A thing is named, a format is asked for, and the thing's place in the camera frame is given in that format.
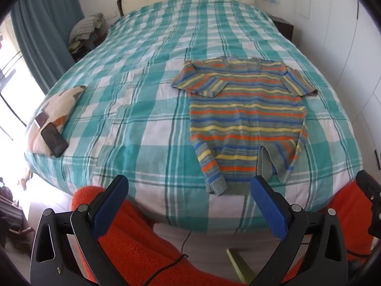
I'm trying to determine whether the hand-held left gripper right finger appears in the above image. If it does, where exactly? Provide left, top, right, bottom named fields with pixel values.
left=250, top=175, right=349, bottom=286

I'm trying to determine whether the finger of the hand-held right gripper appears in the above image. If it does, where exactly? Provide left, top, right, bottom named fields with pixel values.
left=356, top=170, right=381, bottom=239

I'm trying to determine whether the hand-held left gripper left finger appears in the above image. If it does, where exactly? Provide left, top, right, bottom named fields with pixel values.
left=30, top=174, right=130, bottom=286

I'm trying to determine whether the striped knit sweater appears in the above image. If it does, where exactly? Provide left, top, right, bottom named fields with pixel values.
left=170, top=56, right=318, bottom=196

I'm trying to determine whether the pile of clothes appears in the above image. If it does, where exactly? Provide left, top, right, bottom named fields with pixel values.
left=68, top=12, right=108, bottom=54

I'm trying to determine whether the orange fleece cloth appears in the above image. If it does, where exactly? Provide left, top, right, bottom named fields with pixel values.
left=71, top=182, right=381, bottom=286

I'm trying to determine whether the green plastic object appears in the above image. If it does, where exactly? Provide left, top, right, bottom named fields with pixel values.
left=226, top=247, right=256, bottom=285

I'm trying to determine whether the black smartphone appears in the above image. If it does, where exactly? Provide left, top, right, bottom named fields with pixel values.
left=40, top=122, right=70, bottom=158

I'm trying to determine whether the patterned beige cushion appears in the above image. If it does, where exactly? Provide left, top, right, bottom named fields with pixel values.
left=25, top=85, right=87, bottom=157

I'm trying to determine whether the teal plaid bed blanket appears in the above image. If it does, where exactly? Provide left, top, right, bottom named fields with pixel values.
left=24, top=0, right=364, bottom=236

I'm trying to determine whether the white wardrobe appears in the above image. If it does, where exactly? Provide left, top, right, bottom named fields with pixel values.
left=295, top=0, right=381, bottom=143

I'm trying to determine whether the window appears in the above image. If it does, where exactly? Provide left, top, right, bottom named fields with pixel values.
left=0, top=16, right=46, bottom=146

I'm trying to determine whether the dark wooden nightstand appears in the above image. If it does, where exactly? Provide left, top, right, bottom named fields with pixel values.
left=272, top=15, right=295, bottom=41

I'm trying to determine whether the teal curtain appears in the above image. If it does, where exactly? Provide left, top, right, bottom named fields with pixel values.
left=10, top=0, right=85, bottom=93

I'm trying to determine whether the black cable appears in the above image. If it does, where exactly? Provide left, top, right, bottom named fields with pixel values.
left=143, top=231, right=192, bottom=286

